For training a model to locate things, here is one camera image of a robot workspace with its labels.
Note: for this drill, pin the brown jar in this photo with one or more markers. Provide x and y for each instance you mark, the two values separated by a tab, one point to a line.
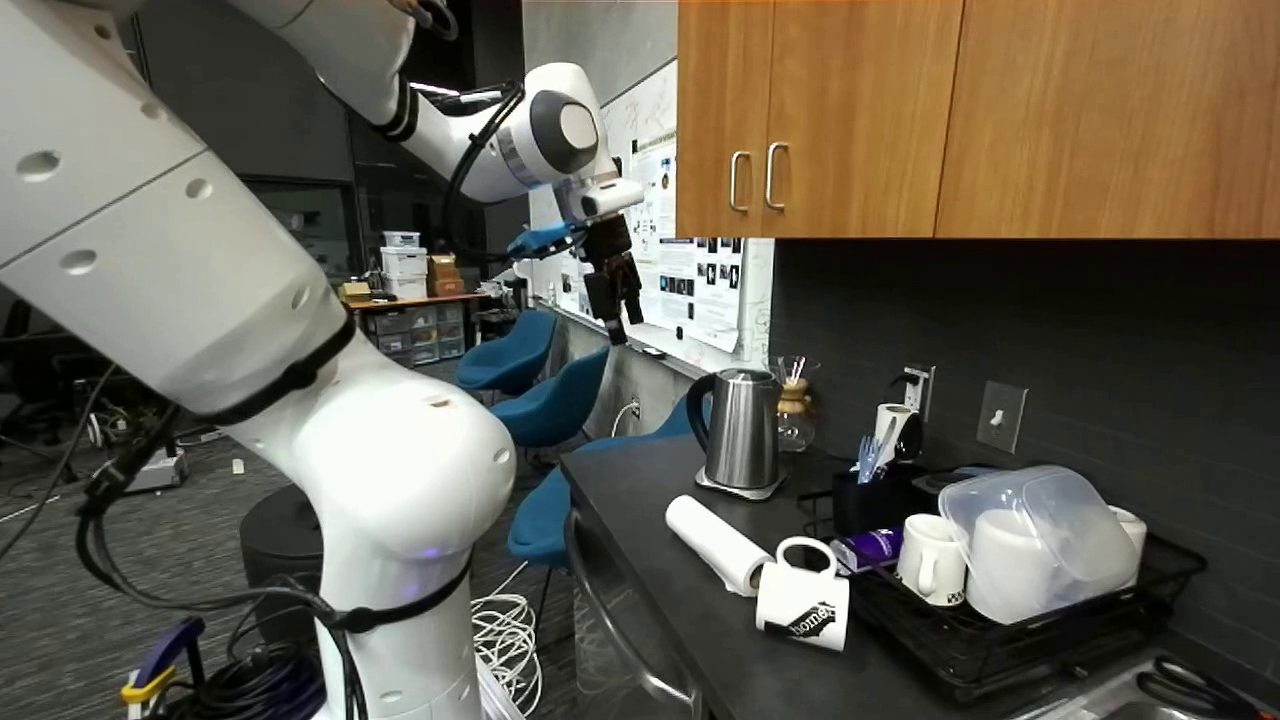
446	275

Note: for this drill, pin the clear plastic container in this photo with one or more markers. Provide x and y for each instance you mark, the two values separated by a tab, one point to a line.
1061	527

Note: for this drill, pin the black round stool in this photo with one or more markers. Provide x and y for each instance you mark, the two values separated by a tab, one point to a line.
281	534

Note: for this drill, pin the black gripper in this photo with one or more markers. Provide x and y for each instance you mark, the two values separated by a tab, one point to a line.
608	260

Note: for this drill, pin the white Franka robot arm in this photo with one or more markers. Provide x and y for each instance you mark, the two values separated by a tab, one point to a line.
266	335

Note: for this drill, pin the stainless steel sink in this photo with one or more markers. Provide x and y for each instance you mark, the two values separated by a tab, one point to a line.
1105	702

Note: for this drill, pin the black utensil caddy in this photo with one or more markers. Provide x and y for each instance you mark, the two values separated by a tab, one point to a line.
869	501

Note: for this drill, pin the kettle base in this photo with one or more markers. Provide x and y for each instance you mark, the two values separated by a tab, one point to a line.
744	488

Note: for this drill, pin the glass pour-over coffee maker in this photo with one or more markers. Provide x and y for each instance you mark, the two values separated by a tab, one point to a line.
794	416

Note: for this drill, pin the whiteboard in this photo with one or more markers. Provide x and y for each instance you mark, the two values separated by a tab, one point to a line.
757	306

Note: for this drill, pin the white mug with black print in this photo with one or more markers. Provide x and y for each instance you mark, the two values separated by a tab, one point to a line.
807	603

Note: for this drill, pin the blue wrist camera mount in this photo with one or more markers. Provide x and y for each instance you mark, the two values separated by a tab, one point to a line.
540	240

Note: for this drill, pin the grey box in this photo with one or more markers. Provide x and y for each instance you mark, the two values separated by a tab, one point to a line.
163	469

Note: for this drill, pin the white storage container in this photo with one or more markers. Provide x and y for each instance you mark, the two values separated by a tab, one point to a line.
406	266

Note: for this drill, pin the white blue utensil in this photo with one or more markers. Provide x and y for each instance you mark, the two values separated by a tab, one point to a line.
865	461

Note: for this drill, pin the poster with black photos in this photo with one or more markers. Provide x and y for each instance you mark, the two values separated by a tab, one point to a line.
684	287

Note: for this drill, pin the plain white mug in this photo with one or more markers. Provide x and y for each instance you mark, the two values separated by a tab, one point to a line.
935	556

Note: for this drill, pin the grey wall switch plate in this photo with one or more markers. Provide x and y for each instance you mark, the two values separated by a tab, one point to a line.
1001	416

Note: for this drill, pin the yellow purple clamp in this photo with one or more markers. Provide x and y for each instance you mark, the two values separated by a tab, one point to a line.
163	666

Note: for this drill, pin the stainless steel kettle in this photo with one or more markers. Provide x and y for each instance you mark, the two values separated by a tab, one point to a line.
743	425

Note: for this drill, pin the small purple white object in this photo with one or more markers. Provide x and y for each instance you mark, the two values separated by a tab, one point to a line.
865	549

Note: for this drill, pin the wooden desk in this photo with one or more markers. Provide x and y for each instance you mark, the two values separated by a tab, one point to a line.
415	324

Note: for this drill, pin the blue office chair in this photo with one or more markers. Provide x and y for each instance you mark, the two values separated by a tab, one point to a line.
547	513
558	402
512	354

